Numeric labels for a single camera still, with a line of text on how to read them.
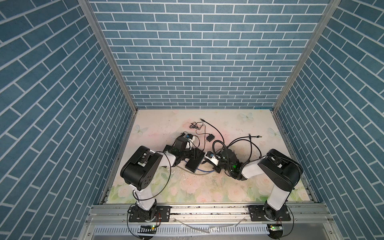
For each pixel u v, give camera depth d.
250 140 1.02
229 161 0.72
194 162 0.90
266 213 0.67
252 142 1.02
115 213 0.76
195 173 0.87
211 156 0.79
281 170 0.49
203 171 0.89
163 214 0.74
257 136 1.05
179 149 0.76
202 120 1.15
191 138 0.87
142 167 0.49
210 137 1.02
